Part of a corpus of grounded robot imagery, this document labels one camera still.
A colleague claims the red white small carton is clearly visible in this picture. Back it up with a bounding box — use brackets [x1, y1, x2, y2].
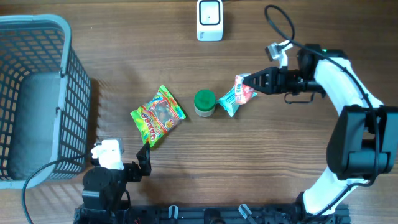
[233, 73, 257, 105]

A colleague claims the light blue tissue pack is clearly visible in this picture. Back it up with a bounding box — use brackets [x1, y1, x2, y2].
[216, 87, 239, 117]

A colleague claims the green gummy worms bag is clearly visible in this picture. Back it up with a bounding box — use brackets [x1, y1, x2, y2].
[130, 85, 186, 147]

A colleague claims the green lid jar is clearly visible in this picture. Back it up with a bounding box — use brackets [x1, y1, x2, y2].
[194, 90, 216, 118]

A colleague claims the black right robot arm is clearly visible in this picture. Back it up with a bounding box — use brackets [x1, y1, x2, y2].
[243, 44, 397, 222]

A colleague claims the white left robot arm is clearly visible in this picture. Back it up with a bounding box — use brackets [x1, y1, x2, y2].
[74, 142, 152, 223]

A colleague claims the white barcode scanner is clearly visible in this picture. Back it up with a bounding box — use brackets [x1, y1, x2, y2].
[196, 0, 223, 42]

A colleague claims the grey plastic shopping basket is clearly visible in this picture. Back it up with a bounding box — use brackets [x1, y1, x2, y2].
[1, 14, 91, 189]

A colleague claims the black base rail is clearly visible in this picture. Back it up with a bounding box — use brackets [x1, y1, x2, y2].
[73, 204, 351, 224]

